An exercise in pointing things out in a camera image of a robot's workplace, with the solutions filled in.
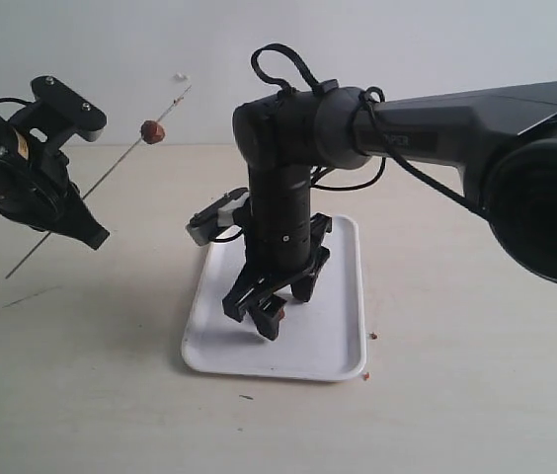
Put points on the white rectangular plastic tray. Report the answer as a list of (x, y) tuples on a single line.
[(321, 340)]

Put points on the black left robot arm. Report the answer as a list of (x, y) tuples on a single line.
[(35, 187)]

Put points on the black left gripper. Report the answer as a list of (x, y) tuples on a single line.
[(44, 195)]

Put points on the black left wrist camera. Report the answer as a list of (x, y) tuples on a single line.
[(67, 104)]

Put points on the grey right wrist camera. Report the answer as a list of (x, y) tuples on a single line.
[(223, 221)]

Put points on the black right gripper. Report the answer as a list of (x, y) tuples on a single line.
[(296, 263)]

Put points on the thin metal skewer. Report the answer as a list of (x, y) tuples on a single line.
[(138, 142)]

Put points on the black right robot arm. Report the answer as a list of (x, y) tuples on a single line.
[(492, 151)]

